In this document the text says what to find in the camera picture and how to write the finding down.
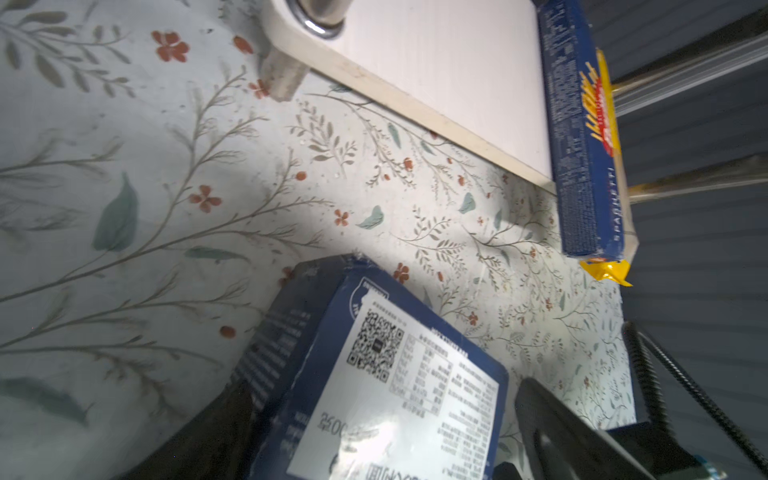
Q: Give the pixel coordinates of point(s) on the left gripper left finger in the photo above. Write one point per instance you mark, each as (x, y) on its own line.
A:
(213, 445)

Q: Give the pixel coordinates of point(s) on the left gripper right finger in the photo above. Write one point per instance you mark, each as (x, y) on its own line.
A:
(559, 445)

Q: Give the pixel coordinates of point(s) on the wide blue Barilla pasta box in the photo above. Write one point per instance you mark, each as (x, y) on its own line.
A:
(353, 377)

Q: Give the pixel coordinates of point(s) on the narrow blue Barilla spaghetti box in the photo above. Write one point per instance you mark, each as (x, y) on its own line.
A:
(566, 45)

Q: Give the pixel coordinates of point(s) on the white two-tier shelf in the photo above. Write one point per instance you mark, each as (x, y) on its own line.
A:
(468, 70)

